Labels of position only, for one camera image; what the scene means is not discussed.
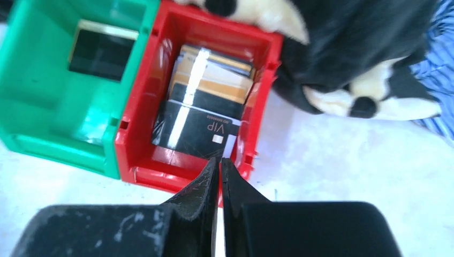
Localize red plastic bin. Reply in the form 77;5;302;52
115;1;283;193

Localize black credit card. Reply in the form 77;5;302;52
68;19;139;81

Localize green plastic bin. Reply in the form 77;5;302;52
1;1;160;179

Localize cards in red bin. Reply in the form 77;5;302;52
167;44;257;120

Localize black floral blanket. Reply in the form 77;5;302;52
191;0;442;121

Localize blue striped cloth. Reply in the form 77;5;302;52
411;0;453;145

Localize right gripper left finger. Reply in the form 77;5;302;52
12;158;217;256

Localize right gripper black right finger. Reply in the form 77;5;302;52
221;158;401;256

